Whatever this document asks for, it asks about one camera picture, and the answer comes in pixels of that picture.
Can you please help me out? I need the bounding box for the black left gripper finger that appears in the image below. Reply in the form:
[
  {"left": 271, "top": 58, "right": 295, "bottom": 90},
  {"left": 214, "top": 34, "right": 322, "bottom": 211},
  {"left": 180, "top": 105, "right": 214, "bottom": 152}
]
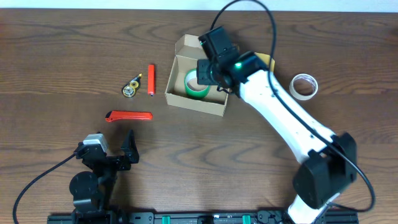
[
  {"left": 121, "top": 129, "right": 139, "bottom": 164},
  {"left": 77, "top": 142, "right": 91, "bottom": 152}
]

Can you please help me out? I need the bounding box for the green tape roll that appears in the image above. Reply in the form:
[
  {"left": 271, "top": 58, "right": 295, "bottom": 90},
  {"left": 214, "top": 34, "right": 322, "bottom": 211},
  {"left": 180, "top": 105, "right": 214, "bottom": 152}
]
[{"left": 184, "top": 69, "right": 210, "bottom": 99}]

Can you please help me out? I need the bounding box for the brown cardboard box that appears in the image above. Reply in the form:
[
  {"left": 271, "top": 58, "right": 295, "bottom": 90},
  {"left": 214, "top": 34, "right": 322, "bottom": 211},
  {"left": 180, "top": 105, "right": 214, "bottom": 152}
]
[{"left": 165, "top": 34, "right": 228, "bottom": 116}]

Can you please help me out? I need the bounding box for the red stapler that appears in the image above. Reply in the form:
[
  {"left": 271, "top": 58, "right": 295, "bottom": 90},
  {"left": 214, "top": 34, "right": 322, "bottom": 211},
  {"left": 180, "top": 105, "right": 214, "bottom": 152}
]
[{"left": 147, "top": 64, "right": 155, "bottom": 96}]

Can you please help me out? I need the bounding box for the beige masking tape roll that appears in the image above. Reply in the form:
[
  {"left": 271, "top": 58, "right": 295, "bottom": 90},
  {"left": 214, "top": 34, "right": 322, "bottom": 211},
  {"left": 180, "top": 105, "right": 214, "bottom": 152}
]
[{"left": 289, "top": 73, "right": 318, "bottom": 101}]

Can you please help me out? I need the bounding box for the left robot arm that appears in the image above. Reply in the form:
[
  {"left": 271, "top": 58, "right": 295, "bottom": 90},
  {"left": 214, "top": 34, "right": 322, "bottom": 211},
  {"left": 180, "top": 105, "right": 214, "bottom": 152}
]
[{"left": 69, "top": 140, "right": 139, "bottom": 223}]

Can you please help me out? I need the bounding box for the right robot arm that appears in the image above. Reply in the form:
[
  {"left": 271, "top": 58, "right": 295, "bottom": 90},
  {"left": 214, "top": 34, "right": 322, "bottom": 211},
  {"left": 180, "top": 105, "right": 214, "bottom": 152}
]
[{"left": 184, "top": 52, "right": 357, "bottom": 223}]

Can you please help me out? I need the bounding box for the red utility knife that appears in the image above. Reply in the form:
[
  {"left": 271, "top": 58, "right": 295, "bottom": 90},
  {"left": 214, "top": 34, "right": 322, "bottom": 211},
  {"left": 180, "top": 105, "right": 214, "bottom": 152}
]
[{"left": 105, "top": 110, "right": 153, "bottom": 122}]

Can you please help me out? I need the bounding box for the yellow correction tape dispenser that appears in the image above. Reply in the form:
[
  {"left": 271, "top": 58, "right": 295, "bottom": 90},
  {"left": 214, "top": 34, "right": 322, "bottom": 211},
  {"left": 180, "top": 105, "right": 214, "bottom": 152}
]
[{"left": 121, "top": 73, "right": 142, "bottom": 98}]

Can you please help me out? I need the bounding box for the left black cable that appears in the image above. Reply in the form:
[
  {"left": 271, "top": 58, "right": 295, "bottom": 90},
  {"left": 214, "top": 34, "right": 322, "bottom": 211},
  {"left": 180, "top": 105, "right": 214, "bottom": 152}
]
[{"left": 12, "top": 153, "right": 77, "bottom": 224}]

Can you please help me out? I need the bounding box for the black cable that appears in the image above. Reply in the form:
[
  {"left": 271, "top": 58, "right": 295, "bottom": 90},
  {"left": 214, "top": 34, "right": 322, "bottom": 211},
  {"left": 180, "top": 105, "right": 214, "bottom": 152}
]
[
  {"left": 210, "top": 0, "right": 376, "bottom": 213},
  {"left": 12, "top": 153, "right": 77, "bottom": 224}
]

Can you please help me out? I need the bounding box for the right black cable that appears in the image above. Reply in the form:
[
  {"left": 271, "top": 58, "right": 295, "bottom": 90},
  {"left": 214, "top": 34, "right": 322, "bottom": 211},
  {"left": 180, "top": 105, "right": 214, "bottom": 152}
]
[{"left": 210, "top": 0, "right": 376, "bottom": 213}]

